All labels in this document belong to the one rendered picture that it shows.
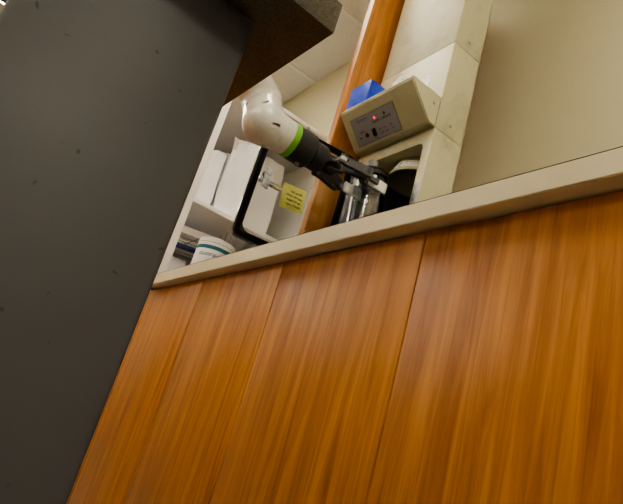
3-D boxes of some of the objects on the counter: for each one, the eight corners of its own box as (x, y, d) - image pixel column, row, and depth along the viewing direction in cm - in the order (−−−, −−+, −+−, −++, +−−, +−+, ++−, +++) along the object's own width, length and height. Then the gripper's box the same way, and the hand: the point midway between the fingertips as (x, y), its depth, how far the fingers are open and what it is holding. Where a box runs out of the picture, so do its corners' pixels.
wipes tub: (211, 292, 202) (225, 254, 207) (228, 289, 191) (242, 249, 196) (179, 277, 196) (194, 239, 201) (194, 274, 185) (209, 233, 190)
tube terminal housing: (381, 323, 177) (430, 120, 203) (463, 320, 151) (507, 88, 177) (320, 294, 165) (380, 82, 191) (397, 285, 139) (455, 40, 165)
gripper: (338, 127, 138) (404, 172, 149) (291, 152, 156) (352, 190, 167) (330, 153, 136) (397, 197, 146) (283, 175, 153) (346, 213, 164)
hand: (367, 189), depth 155 cm, fingers closed on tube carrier, 9 cm apart
